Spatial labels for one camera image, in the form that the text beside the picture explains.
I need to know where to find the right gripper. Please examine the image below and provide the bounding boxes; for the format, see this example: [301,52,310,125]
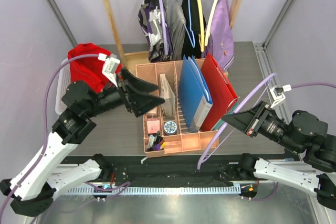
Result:
[220,99,300,153]

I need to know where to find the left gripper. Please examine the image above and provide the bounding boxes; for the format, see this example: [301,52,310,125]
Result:
[85,67,165,118]

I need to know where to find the lilac hanger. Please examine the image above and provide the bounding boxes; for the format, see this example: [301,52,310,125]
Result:
[196,73,278,171]
[159,0,169,61]

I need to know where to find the red trousers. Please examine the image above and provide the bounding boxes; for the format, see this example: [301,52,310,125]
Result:
[68,43,112,93]

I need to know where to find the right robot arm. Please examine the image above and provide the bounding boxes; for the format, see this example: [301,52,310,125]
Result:
[222,101,335,210]

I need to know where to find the blue hanger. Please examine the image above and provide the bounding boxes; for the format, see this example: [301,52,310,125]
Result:
[176,0,196,48]

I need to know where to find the cream yellow hanger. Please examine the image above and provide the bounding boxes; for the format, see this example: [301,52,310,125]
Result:
[197,0,205,52]

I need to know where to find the cream hanger right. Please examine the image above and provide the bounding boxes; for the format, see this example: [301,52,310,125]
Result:
[204,0,233,47]

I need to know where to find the beige book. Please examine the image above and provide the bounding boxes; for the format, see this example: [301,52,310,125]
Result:
[160,73,175,118]

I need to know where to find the teal folder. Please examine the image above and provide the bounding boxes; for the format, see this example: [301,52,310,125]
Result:
[212,119,224,130]

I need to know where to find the pink socket cube lower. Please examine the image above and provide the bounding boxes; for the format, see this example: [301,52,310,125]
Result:
[146,119,160,134]

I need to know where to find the red file folder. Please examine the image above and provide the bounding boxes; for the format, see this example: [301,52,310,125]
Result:
[201,53,238,131]

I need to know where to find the round patterned tin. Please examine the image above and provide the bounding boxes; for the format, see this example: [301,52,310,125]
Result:
[163,121,178,135]

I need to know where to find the pink desk organizer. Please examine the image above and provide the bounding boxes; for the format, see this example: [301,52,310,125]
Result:
[135,61,217,158]

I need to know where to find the pens in organizer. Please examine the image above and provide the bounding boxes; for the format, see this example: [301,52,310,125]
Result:
[146,131,166,152]

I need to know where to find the blue file folder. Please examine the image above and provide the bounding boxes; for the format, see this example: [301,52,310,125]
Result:
[178,56,213,132]

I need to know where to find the black garment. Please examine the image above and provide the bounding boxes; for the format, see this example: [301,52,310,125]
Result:
[181,0,202,58]

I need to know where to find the white plastic basket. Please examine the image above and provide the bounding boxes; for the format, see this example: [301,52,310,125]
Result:
[55,63,71,115]

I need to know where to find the purple camouflage garment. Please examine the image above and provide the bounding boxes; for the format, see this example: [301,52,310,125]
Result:
[138,0,173,63]

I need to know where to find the lilac purple garment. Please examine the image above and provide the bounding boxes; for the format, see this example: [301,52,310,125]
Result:
[201,0,234,71]

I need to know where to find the grey garment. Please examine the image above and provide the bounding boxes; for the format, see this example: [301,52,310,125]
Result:
[169,2,186,61]

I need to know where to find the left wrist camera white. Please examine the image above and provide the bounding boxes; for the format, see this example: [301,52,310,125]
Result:
[98,53,122,87]

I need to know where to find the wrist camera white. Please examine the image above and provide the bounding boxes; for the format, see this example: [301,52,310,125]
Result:
[269,84,292,109]
[98,53,122,87]

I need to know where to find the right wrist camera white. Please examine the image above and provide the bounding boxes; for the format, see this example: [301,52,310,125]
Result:
[269,84,292,109]

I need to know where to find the white slotted cable duct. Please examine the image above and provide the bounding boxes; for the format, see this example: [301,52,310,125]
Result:
[65,184,241,196]

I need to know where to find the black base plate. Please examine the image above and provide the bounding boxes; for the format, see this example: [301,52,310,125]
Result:
[62,154,268,187]

